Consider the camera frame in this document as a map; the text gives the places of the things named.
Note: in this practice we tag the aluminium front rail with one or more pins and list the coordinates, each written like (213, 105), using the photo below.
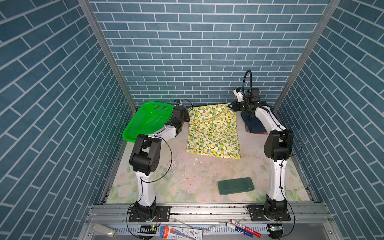
(309, 221)

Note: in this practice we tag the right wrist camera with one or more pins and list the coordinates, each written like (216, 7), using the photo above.
(238, 92)

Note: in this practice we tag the dark navy skirt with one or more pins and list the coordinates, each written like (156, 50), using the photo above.
(253, 123)

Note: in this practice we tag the dark green folded cloth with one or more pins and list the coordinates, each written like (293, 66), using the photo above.
(235, 186)

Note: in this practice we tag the red marker pen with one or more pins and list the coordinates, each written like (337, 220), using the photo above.
(246, 228)

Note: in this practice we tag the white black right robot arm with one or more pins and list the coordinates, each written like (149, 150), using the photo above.
(278, 146)

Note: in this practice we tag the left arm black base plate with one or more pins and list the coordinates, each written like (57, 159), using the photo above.
(140, 214)

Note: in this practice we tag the aluminium corner frame post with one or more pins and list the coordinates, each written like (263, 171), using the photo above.
(95, 26)
(318, 30)

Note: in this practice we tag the aluminium corner frame post right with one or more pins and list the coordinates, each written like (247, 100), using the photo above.
(318, 30)

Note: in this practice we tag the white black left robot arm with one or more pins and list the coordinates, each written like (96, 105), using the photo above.
(145, 158)

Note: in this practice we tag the aluminium corner frame post left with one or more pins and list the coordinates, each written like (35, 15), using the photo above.
(95, 26)

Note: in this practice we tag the blue red packaged tool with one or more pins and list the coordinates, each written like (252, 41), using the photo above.
(177, 233)

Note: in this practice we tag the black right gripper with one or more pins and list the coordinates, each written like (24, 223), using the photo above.
(235, 108)

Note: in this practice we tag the blue marker pen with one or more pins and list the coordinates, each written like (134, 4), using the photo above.
(239, 230)

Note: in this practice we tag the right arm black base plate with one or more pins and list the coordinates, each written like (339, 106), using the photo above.
(259, 213)

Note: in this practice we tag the yellow floral skirt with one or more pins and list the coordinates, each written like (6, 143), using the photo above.
(213, 132)

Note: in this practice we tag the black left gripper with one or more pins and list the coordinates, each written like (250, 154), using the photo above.
(185, 114)

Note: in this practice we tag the green plastic basket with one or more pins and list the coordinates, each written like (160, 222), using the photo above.
(149, 118)

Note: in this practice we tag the white small device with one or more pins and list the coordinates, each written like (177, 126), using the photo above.
(104, 230)

